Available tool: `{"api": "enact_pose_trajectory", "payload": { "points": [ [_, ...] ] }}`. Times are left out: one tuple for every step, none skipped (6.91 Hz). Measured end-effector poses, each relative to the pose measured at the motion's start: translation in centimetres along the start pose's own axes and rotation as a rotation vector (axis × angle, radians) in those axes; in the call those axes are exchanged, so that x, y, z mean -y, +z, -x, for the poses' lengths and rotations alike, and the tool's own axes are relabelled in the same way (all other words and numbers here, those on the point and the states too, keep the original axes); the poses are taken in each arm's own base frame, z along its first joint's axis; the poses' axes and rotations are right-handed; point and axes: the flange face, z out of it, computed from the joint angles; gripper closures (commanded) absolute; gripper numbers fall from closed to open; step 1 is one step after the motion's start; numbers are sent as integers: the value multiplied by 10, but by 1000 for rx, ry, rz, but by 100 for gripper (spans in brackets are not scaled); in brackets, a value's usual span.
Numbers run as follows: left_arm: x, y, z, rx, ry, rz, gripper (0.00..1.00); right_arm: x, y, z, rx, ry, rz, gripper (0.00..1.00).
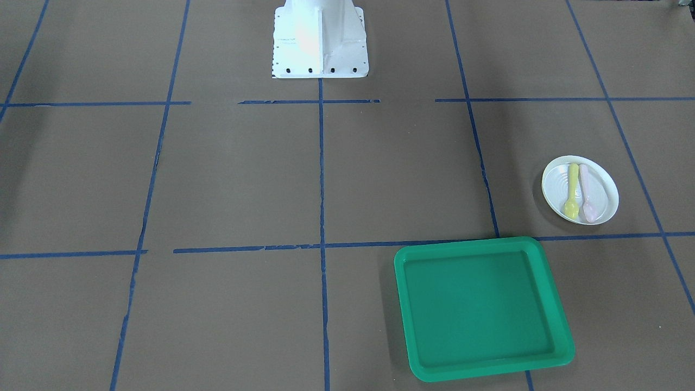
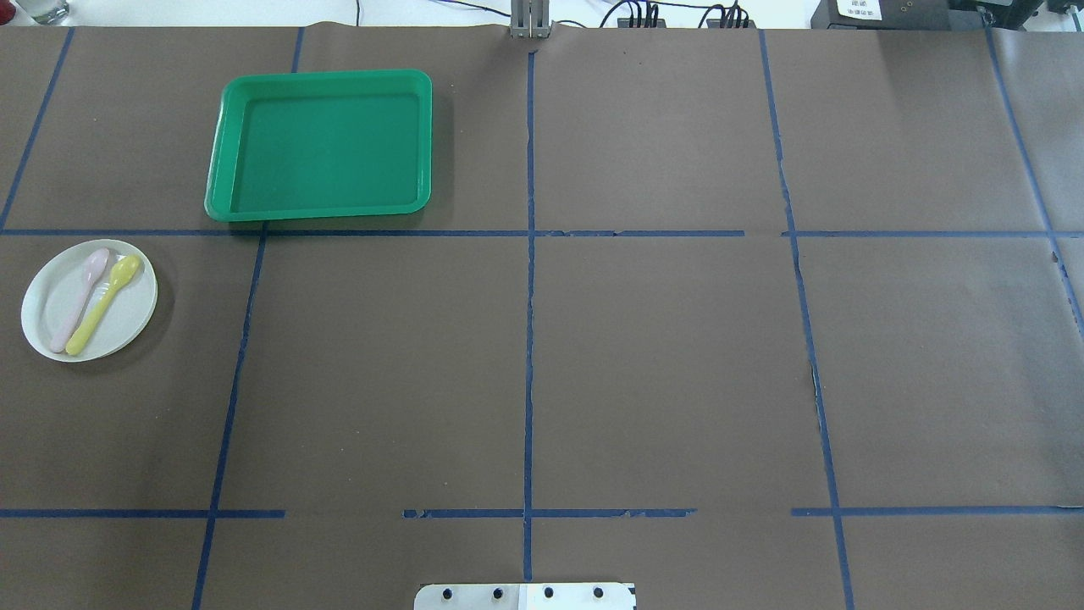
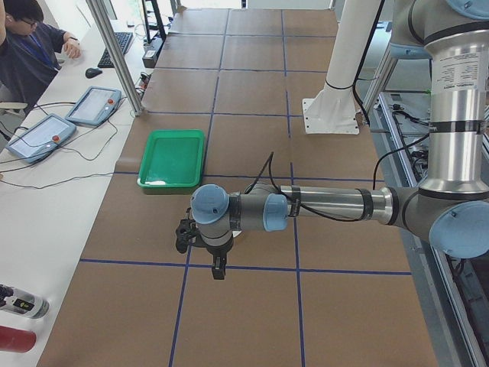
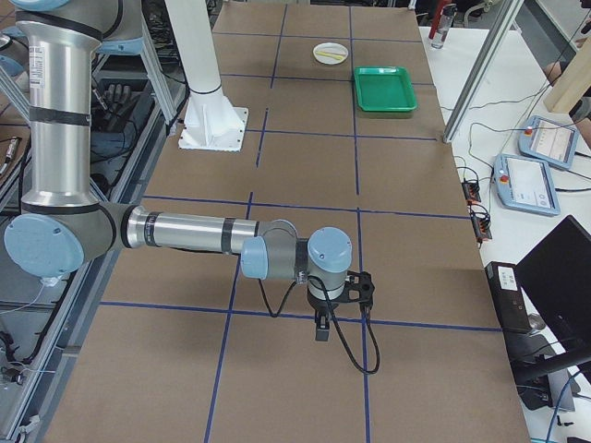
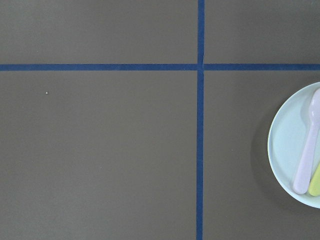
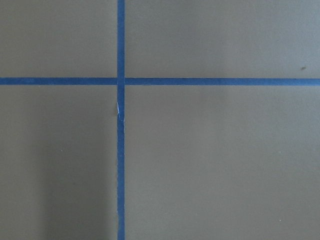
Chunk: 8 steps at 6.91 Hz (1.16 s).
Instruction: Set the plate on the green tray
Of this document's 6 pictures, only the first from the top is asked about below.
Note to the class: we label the yellow plastic spoon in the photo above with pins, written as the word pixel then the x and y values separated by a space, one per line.
pixel 571 208

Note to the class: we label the white camera pillar mount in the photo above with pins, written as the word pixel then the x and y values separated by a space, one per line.
pixel 319 39

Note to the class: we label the pink plastic spoon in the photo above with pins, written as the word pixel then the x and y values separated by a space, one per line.
pixel 589 212

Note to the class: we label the green plastic tray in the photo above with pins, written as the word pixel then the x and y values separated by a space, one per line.
pixel 480 308

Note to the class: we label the white round plate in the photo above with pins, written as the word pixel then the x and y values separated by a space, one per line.
pixel 604 192

